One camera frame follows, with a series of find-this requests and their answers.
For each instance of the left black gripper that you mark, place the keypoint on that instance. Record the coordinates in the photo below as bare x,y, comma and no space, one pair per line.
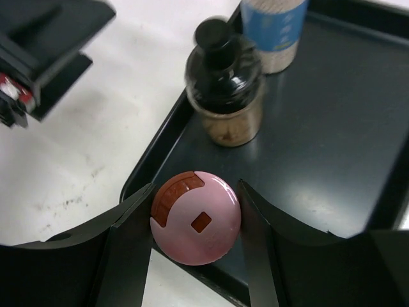
41,57

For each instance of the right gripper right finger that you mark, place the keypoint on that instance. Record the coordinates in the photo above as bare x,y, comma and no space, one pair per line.
290,263

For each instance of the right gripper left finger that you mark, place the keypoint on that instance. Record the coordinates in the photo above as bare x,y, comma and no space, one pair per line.
102,262

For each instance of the pink cap spice bottle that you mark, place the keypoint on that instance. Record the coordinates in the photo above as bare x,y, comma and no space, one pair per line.
195,218

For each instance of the black round cap spice bottle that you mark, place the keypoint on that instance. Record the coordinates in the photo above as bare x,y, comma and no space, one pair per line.
225,84

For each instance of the silver lid blue label jar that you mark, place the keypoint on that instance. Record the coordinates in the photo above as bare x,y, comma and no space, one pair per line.
275,27

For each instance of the black rectangular plastic tray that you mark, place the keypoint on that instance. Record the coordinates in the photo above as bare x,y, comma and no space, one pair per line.
333,144

